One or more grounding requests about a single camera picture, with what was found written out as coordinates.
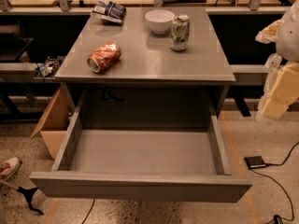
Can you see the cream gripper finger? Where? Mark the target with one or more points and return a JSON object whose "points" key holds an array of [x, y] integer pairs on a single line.
{"points": [[269, 33], [281, 89]]}

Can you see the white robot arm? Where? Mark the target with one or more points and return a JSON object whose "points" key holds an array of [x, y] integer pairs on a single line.
{"points": [[287, 44]]}

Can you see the green white soda can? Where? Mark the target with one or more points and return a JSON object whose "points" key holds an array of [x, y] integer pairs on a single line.
{"points": [[180, 31]]}

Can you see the open grey top drawer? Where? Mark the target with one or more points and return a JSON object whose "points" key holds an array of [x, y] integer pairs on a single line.
{"points": [[143, 144]]}

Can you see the grey cabinet with top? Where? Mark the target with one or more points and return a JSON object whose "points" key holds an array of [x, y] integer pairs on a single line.
{"points": [[147, 58]]}

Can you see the clear sanitizer pump bottle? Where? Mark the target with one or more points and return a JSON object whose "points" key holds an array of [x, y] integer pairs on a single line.
{"points": [[273, 62]]}

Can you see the black foot pedal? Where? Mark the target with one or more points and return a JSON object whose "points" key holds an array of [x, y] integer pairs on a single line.
{"points": [[255, 162]]}

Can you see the white ceramic bowl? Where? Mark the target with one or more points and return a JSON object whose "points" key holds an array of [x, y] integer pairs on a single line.
{"points": [[159, 21]]}

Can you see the blue chip bag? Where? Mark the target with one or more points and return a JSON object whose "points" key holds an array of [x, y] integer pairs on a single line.
{"points": [[109, 11]]}

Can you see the clutter of small parts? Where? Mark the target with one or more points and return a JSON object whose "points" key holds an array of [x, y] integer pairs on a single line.
{"points": [[49, 68]]}

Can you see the cardboard box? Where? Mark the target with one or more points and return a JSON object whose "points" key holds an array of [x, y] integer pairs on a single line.
{"points": [[54, 122]]}

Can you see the grey side bench left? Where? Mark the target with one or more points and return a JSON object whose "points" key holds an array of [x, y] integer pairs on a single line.
{"points": [[22, 73]]}

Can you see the black grabber tool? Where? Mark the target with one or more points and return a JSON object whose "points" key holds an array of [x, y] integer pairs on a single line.
{"points": [[28, 194]]}

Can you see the white red sneaker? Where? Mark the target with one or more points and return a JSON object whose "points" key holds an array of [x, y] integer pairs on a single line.
{"points": [[9, 167]]}

